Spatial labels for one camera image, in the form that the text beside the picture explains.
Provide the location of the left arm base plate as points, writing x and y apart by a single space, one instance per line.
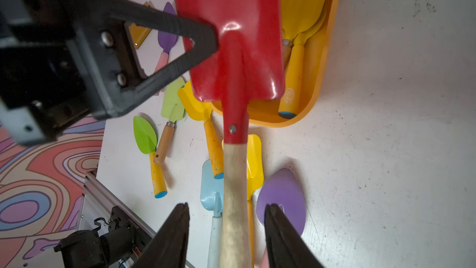
127 236

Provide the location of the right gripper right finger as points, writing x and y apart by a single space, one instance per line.
285 248

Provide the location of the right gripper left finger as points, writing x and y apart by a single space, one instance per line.
168 249

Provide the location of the yellow shovel wooden handle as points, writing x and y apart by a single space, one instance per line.
299 19

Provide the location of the yellow storage box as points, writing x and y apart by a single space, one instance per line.
265 112

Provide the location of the purple trowel pink handle front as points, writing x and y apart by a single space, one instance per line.
284 190

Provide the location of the purple trowel pink handle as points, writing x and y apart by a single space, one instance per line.
284 190
166 41

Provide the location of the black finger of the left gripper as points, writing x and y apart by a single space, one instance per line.
106 59

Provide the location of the yellow scoop orange handle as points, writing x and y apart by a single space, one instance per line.
201 111

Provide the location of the red shovel wooden handle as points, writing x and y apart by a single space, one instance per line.
247 66

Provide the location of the light green trowel wooden handle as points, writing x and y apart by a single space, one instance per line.
172 110

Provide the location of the light blue trowel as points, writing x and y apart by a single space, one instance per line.
211 197

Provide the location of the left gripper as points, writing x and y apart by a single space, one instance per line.
43 92

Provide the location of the green trowel yellow handle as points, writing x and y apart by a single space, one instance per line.
146 140

